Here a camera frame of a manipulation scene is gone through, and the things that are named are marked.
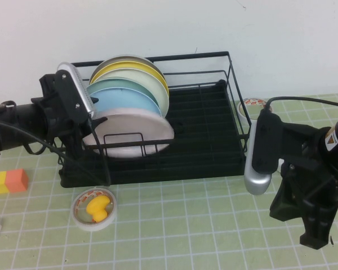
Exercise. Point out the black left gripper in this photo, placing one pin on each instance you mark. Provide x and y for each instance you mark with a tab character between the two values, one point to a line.
53	112

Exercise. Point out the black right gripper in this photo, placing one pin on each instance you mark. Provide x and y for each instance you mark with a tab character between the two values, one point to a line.
318	168

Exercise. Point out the pink round plate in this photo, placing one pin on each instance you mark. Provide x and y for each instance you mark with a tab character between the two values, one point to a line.
129	135

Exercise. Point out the light blue round plate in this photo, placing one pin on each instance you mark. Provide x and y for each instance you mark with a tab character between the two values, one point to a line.
124	101

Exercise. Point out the teal green round plate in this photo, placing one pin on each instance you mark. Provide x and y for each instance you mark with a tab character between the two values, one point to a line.
112	83

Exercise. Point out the yellow round plate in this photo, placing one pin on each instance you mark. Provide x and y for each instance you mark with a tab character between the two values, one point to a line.
124	65

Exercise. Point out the grey beige round plate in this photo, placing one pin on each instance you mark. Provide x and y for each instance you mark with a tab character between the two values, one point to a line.
121	59

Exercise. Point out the pale green round plate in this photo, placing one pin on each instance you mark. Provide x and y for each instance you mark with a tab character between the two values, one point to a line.
159	92

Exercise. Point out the small dark debris piece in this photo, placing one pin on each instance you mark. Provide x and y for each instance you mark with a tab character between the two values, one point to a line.
331	240

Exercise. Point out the yellow rubber duck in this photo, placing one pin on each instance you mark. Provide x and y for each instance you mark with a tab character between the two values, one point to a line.
97	208

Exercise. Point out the orange cube block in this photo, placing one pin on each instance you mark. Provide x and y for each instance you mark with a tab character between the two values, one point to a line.
16	181

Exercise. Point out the white tape roll orange print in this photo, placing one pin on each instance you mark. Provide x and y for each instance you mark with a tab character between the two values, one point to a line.
95	227
242	112

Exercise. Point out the black plastic drip tray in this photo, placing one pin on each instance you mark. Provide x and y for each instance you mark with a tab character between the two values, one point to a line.
200	163

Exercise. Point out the green checked tablecloth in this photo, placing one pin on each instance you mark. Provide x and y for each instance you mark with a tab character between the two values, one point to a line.
186	225

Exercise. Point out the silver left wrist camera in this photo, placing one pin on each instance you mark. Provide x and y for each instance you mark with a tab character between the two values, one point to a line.
83	90

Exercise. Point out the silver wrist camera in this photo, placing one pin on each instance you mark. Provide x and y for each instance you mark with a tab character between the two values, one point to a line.
256	182
83	90

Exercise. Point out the black left camera mount bracket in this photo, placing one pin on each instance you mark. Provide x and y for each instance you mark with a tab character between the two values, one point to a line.
70	98

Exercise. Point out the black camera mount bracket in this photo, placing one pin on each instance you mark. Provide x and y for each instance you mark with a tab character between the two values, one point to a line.
70	98
267	140

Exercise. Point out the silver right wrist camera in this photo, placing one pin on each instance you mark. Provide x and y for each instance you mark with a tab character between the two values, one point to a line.
256	182

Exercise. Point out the black right camera mount bracket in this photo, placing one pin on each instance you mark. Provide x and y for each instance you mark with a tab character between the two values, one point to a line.
267	140

